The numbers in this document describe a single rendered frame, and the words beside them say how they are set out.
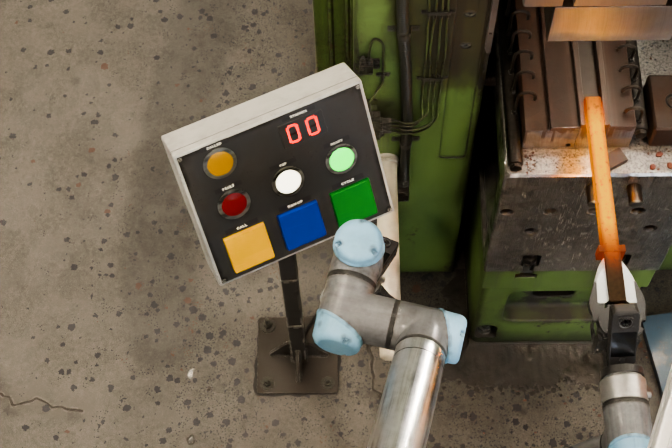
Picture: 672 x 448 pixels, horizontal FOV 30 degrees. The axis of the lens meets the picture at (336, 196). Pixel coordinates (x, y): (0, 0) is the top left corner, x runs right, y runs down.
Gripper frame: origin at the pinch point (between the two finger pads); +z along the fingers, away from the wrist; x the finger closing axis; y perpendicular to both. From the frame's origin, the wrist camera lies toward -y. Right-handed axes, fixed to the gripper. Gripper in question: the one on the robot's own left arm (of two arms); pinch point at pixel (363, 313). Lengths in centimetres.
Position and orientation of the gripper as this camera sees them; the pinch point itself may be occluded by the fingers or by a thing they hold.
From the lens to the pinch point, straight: 219.6
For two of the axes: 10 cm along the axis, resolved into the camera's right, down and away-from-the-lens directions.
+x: 9.3, 3.3, -1.8
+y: -3.7, 8.3, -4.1
